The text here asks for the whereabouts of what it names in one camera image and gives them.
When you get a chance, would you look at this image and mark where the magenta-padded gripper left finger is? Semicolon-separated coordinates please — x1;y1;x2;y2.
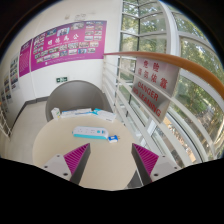
42;142;92;186

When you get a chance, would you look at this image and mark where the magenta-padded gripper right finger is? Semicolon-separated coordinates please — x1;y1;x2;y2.
131;143;183;187

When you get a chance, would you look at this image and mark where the white power strip teal edge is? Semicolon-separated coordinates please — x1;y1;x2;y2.
72;125;110;140

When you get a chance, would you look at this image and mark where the white railing wooden handrail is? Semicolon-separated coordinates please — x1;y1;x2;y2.
102;50;224;168

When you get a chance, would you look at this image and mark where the small white carton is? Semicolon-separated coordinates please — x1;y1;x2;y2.
50;107;62;120

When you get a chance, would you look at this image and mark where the white teal flat box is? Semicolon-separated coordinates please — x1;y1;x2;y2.
92;107;118;123

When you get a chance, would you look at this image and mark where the grey round-backed chair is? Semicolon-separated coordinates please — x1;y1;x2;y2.
45;79;114;123

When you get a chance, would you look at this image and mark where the metal red-lettered warning sign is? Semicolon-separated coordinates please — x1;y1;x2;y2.
131;57;181;124

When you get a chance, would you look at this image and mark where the white stair railing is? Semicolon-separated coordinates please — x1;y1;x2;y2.
0;103;13;138

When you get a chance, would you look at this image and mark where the narrow magenta poster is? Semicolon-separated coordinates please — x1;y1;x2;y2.
18;39;33;78

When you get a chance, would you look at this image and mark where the large magenta photo poster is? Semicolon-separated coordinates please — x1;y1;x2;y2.
30;20;108;72

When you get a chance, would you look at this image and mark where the white photo wall board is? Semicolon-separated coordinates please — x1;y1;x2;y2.
1;74;14;104
9;54;21;93

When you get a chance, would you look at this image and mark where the white-framed curved window wall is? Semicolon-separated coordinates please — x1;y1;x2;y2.
119;0;224;161

